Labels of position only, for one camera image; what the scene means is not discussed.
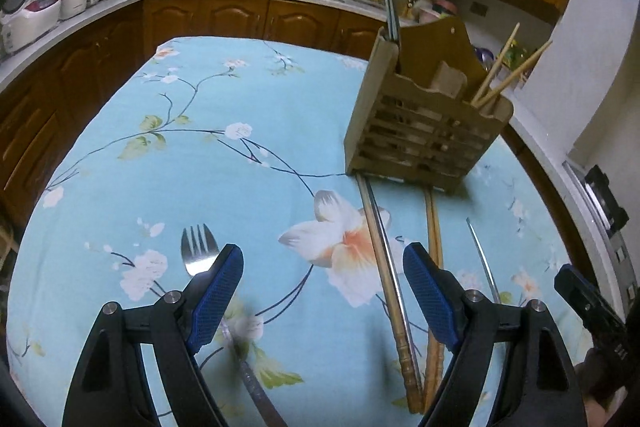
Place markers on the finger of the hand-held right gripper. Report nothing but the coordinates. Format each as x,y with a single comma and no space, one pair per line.
587,302

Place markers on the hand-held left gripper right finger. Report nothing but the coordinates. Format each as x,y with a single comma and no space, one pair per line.
432,294

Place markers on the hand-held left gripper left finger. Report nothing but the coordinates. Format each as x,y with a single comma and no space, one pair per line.
217,297

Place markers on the metal fork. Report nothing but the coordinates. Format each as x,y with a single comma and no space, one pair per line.
197,252

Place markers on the wooden utensil holder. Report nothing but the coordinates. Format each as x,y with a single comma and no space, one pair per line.
425,137

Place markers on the gas stove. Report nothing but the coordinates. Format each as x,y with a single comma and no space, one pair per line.
607,202

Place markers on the blue floral tablecloth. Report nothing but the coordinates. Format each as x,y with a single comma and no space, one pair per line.
200,182

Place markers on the wooden lower cabinets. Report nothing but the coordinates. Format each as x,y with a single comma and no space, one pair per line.
175,17

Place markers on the white rice cooker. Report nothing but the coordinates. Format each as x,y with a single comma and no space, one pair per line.
30,17

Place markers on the dark wall socket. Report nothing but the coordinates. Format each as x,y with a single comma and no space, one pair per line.
479,10

